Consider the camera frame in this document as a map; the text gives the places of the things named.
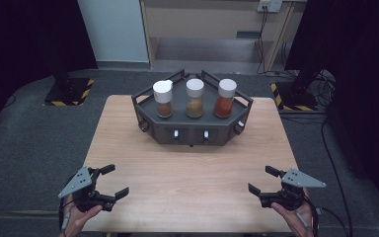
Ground right hand-held gripper cable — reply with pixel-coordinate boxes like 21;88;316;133
304;197;321;237

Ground person's right hand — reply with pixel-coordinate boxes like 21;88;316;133
269;189;317;237

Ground left hand-held gripper cable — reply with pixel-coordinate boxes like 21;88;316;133
58;197;75;231

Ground brown spice jar flip cap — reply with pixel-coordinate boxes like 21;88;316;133
152;79;174;119

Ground black cables from outlet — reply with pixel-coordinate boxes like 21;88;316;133
256;6;269;76

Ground red spice jar white lid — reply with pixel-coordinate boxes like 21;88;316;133
213;78;238;119

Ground tan spice jar white lid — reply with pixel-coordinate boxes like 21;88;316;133
186;78;205;119

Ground hand-held gripper cable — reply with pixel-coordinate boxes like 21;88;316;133
58;197;75;231
304;197;321;237

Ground white wall outlet box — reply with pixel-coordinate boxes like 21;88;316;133
257;0;283;14

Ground long black floor cable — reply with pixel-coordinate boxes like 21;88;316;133
320;118;353;237

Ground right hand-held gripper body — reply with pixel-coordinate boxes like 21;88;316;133
260;167;327;211

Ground white panel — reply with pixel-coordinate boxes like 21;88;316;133
76;0;150;63

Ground black curtain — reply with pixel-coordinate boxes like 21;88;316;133
0;0;98;149
284;0;379;206

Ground black corner storage rack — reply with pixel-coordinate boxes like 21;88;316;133
131;68;255;147

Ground person's left hand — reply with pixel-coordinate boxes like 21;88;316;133
58;194;104;237

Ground tangled black cables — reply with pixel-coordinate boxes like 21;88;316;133
309;69;338;107

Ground wooden cabinet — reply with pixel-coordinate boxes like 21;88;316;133
139;0;305;72

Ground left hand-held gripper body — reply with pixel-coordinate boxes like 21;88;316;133
58;166;117;213

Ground black stand with striped base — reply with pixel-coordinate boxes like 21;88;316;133
269;65;320;113
42;58;96;107

